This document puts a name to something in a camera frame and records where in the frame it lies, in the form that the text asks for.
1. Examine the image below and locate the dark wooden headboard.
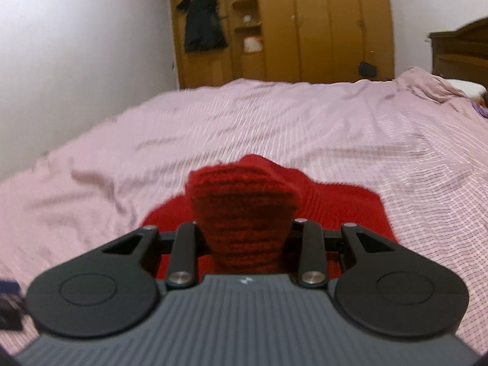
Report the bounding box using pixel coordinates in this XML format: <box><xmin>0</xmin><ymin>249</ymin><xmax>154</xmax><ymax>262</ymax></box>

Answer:
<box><xmin>429</xmin><ymin>17</ymin><xmax>487</xmax><ymax>88</ymax></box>

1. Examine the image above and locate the pink checked bed sheet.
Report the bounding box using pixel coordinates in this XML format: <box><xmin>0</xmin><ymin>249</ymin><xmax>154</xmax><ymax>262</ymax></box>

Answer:
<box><xmin>1</xmin><ymin>69</ymin><xmax>487</xmax><ymax>353</ymax></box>

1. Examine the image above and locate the white pillow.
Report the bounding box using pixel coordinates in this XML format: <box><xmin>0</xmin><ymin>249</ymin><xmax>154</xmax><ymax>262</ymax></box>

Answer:
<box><xmin>447</xmin><ymin>78</ymin><xmax>487</xmax><ymax>105</ymax></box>

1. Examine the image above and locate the small black bag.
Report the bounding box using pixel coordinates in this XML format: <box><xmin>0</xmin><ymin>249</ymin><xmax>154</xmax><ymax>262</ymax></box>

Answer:
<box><xmin>358</xmin><ymin>61</ymin><xmax>378</xmax><ymax>78</ymax></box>

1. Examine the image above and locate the white red item on shelf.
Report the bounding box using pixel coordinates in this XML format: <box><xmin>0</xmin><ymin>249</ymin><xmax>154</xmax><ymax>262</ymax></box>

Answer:
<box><xmin>243</xmin><ymin>36</ymin><xmax>264</xmax><ymax>54</ymax></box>

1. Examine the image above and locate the hanging black coat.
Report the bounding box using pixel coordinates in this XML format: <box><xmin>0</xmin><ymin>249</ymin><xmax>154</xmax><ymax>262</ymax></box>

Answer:
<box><xmin>176</xmin><ymin>0</ymin><xmax>228</xmax><ymax>53</ymax></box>

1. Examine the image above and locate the purple cloth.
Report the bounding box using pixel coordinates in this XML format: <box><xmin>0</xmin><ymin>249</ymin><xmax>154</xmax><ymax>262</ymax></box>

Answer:
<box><xmin>472</xmin><ymin>102</ymin><xmax>488</xmax><ymax>119</ymax></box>

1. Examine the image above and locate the red knit cardigan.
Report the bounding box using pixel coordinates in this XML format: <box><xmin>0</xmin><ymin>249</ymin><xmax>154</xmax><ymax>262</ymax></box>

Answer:
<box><xmin>142</xmin><ymin>155</ymin><xmax>395</xmax><ymax>276</ymax></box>

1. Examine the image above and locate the wooden wardrobe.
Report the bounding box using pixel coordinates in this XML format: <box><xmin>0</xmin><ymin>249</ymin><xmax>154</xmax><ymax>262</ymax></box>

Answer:
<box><xmin>170</xmin><ymin>0</ymin><xmax>395</xmax><ymax>88</ymax></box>

